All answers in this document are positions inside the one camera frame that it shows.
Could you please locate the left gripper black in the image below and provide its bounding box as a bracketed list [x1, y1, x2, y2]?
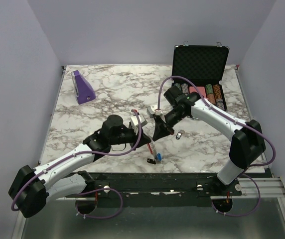
[110, 126, 151, 151]

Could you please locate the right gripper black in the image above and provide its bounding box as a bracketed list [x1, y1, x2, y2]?
[152, 109, 187, 141]

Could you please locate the red handled metal key holder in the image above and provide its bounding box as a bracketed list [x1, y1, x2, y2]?
[147, 142, 160, 163]

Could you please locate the key with black tag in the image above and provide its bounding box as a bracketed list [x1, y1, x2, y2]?
[147, 158, 156, 165]
[175, 129, 185, 140]

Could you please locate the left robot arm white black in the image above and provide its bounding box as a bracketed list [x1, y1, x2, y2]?
[8, 110, 150, 218]

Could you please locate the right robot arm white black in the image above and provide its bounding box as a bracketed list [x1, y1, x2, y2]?
[147, 86, 266, 195]

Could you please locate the green purple chip stack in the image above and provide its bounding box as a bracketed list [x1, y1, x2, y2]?
[174, 83, 181, 91]

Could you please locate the pink playing card deck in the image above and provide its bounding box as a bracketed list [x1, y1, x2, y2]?
[189, 86, 206, 97]

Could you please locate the orange chip stack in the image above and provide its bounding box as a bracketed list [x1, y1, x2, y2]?
[212, 84, 226, 111]

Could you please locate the purple plastic object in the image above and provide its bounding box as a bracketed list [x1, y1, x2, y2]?
[71, 70, 96, 105]

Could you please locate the black poker chip case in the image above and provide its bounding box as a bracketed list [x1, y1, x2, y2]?
[172, 45, 229, 111]

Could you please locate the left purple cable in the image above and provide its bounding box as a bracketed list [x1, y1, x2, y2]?
[10, 109, 143, 220]

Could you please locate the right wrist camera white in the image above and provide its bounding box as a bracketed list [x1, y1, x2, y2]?
[146, 105, 165, 122]

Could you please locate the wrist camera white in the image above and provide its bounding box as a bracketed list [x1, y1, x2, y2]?
[146, 105, 165, 122]
[130, 109, 147, 134]

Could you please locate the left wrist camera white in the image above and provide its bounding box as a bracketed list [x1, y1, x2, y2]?
[130, 109, 147, 134]

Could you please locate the black mounting base plate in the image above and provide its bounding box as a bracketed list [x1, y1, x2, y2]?
[75, 171, 242, 213]

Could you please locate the right aluminium rail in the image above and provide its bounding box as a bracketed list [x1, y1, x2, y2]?
[205, 178, 285, 200]

